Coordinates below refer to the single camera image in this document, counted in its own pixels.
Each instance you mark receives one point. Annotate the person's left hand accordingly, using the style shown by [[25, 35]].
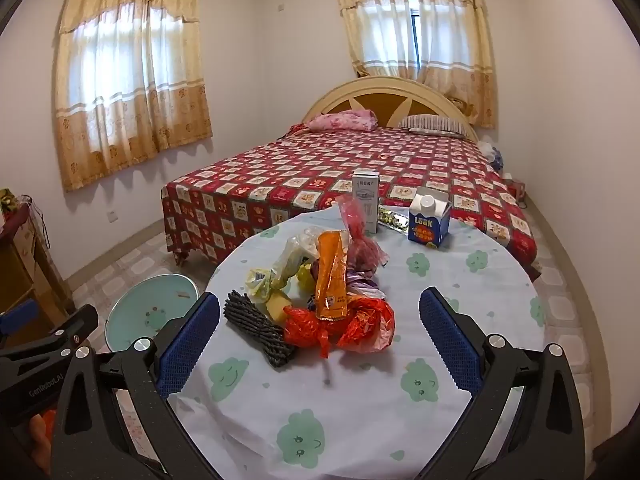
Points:
[[37, 437]]

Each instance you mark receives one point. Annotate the white carton box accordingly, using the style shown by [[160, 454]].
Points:
[[365, 195]]

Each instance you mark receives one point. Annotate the white tablecloth green clouds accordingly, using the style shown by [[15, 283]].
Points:
[[350, 410]]

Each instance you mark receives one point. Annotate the pink bedside item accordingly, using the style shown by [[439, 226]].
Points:
[[519, 189]]

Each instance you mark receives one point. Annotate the brown wooden cabinet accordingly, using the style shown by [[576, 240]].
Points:
[[30, 270]]

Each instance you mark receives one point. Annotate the whitish clear plastic bag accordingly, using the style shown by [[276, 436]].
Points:
[[295, 250]]

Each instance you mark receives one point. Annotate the yellow wedge toy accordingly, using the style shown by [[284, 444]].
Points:
[[277, 306]]

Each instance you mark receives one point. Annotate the red foam net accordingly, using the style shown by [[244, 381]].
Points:
[[362, 247]]

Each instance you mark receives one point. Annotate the cream wooden headboard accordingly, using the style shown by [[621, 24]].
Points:
[[380, 100]]

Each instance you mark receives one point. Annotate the red plastic bag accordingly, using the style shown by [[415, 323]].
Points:
[[305, 327]]

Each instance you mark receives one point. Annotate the white yellow plastic bag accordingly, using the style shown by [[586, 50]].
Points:
[[260, 280]]

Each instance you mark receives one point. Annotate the purple wrapper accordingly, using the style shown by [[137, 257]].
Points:
[[362, 285]]

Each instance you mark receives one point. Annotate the teal enamel basin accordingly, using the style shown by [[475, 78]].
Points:
[[150, 305]]

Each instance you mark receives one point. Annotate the striped pillow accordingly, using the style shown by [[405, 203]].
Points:
[[435, 124]]

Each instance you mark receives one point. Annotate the bed with red checkered cover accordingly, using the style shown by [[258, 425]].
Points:
[[300, 170]]

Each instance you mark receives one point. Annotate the green yellow cloth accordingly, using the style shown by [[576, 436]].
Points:
[[7, 200]]

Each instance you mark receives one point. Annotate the white wall socket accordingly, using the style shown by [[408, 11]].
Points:
[[112, 216]]

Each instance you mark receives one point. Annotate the orange snack packet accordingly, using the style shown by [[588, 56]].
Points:
[[332, 275]]

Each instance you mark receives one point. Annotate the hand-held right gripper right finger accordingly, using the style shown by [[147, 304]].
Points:
[[450, 340]]

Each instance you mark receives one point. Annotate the black foam net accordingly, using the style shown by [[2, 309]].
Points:
[[255, 327]]

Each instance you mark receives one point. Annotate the blue milk carton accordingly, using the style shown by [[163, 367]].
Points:
[[425, 227]]

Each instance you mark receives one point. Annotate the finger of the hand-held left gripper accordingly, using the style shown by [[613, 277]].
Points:
[[75, 322], [15, 312]]

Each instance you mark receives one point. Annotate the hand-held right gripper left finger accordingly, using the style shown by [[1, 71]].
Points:
[[192, 330]]

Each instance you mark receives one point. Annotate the window frame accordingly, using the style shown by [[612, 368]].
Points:
[[415, 35]]

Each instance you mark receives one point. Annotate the green foil wrapper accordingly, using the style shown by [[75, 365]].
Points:
[[395, 220]]

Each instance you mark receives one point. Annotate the pink floral pillow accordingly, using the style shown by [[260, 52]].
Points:
[[345, 121]]

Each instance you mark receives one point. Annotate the beige curtain by headboard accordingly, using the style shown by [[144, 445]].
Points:
[[450, 70]]

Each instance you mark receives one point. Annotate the wide beige patterned curtain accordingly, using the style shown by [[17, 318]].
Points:
[[130, 110]]

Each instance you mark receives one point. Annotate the blue white bag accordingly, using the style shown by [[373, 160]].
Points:
[[494, 157]]

